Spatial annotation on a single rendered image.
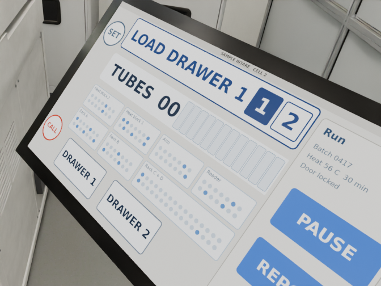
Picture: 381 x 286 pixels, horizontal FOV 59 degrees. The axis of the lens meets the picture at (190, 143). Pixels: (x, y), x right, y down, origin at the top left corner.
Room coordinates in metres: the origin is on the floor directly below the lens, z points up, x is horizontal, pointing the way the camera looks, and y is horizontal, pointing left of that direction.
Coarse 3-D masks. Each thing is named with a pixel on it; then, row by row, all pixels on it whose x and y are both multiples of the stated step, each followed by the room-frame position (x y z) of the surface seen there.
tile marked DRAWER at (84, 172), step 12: (72, 144) 0.38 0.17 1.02; (60, 156) 0.37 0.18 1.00; (72, 156) 0.36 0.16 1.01; (84, 156) 0.36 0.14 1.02; (60, 168) 0.35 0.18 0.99; (72, 168) 0.35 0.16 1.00; (84, 168) 0.34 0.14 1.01; (96, 168) 0.34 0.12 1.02; (72, 180) 0.33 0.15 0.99; (84, 180) 0.33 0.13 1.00; (96, 180) 0.32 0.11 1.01; (84, 192) 0.32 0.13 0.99
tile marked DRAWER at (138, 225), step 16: (112, 192) 0.31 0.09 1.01; (128, 192) 0.30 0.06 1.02; (96, 208) 0.29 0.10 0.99; (112, 208) 0.29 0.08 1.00; (128, 208) 0.28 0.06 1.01; (144, 208) 0.28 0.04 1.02; (112, 224) 0.27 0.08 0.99; (128, 224) 0.27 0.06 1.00; (144, 224) 0.27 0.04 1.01; (160, 224) 0.26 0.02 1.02; (128, 240) 0.26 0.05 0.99; (144, 240) 0.25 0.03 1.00
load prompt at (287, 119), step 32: (128, 32) 0.49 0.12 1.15; (160, 32) 0.46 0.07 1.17; (160, 64) 0.43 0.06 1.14; (192, 64) 0.41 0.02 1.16; (224, 64) 0.39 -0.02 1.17; (224, 96) 0.36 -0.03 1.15; (256, 96) 0.35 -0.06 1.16; (288, 96) 0.34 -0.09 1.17; (256, 128) 0.32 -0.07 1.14; (288, 128) 0.31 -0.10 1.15
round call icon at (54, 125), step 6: (54, 114) 0.42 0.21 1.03; (48, 120) 0.42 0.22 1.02; (54, 120) 0.42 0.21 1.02; (60, 120) 0.41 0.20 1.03; (42, 126) 0.42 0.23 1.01; (48, 126) 0.41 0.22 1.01; (54, 126) 0.41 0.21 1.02; (60, 126) 0.41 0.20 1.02; (42, 132) 0.41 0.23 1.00; (48, 132) 0.40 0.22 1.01; (54, 132) 0.40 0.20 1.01; (60, 132) 0.40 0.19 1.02; (48, 138) 0.40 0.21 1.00; (54, 138) 0.39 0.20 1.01
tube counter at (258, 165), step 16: (160, 96) 0.39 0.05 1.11; (176, 96) 0.38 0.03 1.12; (160, 112) 0.37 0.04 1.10; (176, 112) 0.36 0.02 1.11; (192, 112) 0.36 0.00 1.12; (208, 112) 0.35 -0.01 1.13; (176, 128) 0.35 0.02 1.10; (192, 128) 0.34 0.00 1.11; (208, 128) 0.34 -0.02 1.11; (224, 128) 0.33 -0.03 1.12; (208, 144) 0.32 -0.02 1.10; (224, 144) 0.32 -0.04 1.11; (240, 144) 0.31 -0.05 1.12; (256, 144) 0.31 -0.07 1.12; (224, 160) 0.30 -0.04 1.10; (240, 160) 0.30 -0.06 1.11; (256, 160) 0.29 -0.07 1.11; (272, 160) 0.29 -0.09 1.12; (288, 160) 0.28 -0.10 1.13; (240, 176) 0.28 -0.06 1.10; (256, 176) 0.28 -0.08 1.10; (272, 176) 0.27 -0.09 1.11
